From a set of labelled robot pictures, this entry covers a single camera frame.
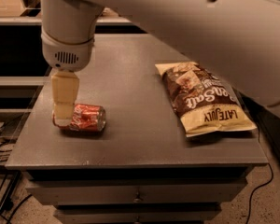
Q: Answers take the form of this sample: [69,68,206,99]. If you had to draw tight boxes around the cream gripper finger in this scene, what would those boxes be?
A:
[51,71,79,126]

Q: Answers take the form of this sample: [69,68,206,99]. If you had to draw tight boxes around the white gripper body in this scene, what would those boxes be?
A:
[41,31,93,72]

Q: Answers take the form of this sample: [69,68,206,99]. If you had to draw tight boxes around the red coke can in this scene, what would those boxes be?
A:
[52,104,106,133]

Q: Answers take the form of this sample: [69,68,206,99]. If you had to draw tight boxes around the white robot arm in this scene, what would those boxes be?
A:
[41,0,280,118]

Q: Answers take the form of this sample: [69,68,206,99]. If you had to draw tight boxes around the grey drawer cabinet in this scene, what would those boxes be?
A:
[7,35,267,224]

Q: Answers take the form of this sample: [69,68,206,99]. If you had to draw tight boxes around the brown chips bag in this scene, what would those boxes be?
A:
[156,62,256,137]

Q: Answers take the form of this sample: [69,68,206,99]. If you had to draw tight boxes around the black floor cables left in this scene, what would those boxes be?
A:
[0,115,34,224]

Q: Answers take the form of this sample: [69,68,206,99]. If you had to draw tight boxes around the black floor cable right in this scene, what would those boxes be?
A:
[245,133,274,224]

